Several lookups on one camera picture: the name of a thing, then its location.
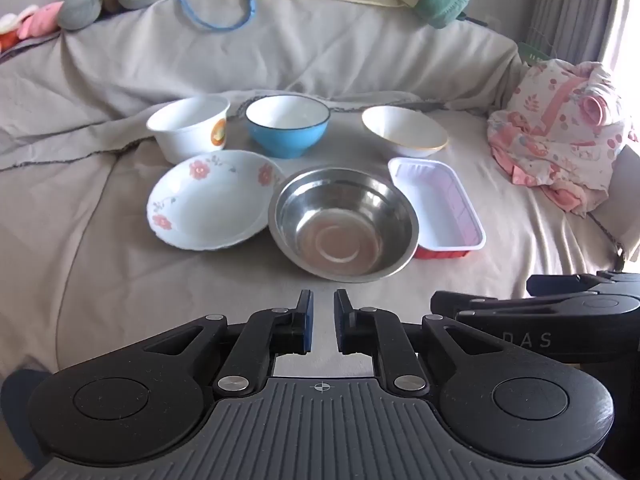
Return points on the blue bowl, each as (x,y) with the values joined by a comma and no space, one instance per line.
(287,135)

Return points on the grey curtain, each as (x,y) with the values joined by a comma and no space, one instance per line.
(580,10)

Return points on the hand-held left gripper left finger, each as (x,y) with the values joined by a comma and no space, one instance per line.
(307,321)

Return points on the white floral plate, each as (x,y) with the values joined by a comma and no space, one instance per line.
(210,205)

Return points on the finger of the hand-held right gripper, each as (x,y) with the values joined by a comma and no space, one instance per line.
(525,306)
(575,284)

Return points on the stainless steel bowl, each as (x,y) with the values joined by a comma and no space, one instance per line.
(342,225)

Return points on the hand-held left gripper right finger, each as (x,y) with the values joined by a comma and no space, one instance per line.
(340,321)

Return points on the grey blanket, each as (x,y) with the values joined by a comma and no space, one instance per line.
(300,60)

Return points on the white bowl with orange print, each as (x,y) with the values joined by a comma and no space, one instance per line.
(187,132)

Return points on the pink floral cloth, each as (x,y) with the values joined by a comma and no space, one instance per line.
(560,135)

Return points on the white and red plush toy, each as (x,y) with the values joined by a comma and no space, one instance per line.
(10,30)

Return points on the white bowl with gold rim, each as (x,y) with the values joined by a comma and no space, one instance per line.
(400,130)

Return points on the pink plush toy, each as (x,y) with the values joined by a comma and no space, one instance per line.
(42,20)

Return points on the small green packet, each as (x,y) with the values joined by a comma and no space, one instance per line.
(532,54)

